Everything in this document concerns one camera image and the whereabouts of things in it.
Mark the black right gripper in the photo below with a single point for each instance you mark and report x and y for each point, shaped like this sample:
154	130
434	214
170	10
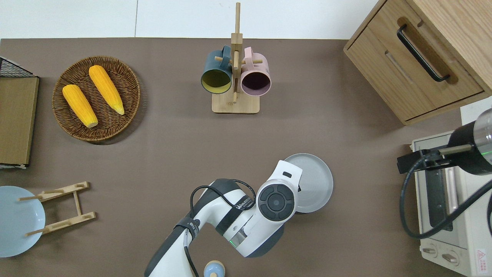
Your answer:
463	136

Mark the gray round plate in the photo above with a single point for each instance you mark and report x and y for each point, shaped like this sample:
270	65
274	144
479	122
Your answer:
315	181

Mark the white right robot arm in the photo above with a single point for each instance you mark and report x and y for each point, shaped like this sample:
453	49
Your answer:
485	127

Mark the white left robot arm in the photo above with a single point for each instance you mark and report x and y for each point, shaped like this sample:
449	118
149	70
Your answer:
250	227

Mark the wooden plate rack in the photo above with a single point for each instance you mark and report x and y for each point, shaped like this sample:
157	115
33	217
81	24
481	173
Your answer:
65	221

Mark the light blue plate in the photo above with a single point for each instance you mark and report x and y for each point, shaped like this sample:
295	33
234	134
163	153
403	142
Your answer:
15	227

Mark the white toaster oven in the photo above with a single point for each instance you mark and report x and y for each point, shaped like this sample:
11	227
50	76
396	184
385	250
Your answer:
476	215

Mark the white oven knob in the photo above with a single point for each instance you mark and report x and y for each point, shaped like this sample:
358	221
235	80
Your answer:
429	251
449	257

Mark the wooden drawer cabinet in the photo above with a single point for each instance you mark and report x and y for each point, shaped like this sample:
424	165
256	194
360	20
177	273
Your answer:
384	57

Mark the pink ceramic mug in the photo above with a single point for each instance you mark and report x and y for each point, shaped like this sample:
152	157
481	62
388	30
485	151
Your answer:
259	65

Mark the wooden mug tree stand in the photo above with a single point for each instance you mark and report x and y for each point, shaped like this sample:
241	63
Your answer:
235	105

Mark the teal ceramic mug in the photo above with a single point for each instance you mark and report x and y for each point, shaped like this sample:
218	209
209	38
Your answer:
215	63

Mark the small light blue lid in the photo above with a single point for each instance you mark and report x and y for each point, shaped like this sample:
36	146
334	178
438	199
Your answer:
214	270

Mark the brown table mat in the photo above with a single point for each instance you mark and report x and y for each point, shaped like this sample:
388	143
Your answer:
153	161

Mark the yellow corn cob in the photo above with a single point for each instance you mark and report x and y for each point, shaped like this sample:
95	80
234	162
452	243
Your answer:
78	104
105	88

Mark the round wicker basket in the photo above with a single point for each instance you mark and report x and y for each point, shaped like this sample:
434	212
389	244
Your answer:
77	73

